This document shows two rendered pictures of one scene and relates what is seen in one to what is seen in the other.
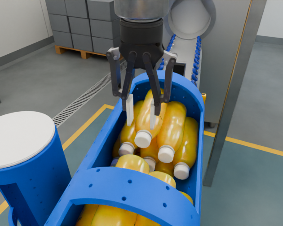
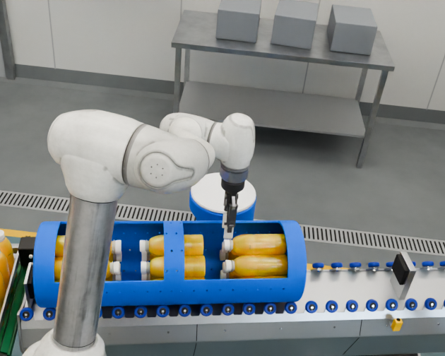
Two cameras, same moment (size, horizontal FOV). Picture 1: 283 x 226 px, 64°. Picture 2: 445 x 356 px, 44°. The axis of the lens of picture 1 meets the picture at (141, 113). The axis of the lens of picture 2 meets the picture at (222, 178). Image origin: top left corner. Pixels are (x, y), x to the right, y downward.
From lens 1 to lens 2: 1.58 m
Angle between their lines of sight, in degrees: 53
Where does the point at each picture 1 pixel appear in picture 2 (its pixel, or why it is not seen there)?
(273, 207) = not seen: outside the picture
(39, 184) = not seen: hidden behind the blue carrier
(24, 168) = (203, 212)
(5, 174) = (194, 207)
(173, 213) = (170, 256)
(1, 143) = (212, 191)
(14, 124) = not seen: hidden behind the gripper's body
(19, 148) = (213, 201)
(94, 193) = (166, 224)
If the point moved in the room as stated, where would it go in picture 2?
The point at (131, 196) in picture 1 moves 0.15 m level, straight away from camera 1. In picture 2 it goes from (168, 235) to (210, 225)
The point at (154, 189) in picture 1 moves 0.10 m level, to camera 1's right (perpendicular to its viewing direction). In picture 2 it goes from (176, 244) to (185, 265)
